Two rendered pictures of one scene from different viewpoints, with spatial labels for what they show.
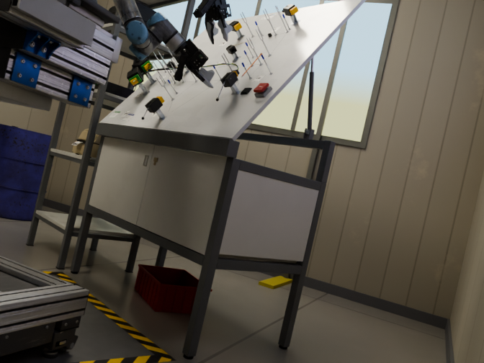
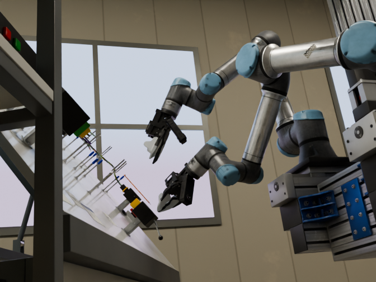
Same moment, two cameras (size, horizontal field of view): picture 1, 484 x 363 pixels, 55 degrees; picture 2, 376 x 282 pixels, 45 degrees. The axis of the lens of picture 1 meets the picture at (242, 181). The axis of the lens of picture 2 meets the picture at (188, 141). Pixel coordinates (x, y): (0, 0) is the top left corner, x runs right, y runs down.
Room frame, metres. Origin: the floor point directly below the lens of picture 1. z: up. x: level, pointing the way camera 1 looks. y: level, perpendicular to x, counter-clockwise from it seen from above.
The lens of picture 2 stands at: (3.01, 1.59, 0.67)
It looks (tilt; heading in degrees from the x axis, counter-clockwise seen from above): 21 degrees up; 228
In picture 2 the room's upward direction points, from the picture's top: 7 degrees counter-clockwise
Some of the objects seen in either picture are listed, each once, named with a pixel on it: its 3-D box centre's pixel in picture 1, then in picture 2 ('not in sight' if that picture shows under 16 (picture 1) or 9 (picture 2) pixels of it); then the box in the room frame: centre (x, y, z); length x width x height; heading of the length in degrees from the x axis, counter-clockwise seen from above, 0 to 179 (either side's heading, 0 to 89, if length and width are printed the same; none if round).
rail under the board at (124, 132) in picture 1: (153, 137); (138, 266); (2.24, 0.46, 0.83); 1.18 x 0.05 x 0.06; 42
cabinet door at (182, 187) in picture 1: (178, 194); not in sight; (2.04, 0.26, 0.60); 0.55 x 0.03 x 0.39; 42
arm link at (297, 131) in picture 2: not in sight; (309, 127); (1.52, 0.66, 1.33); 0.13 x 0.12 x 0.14; 64
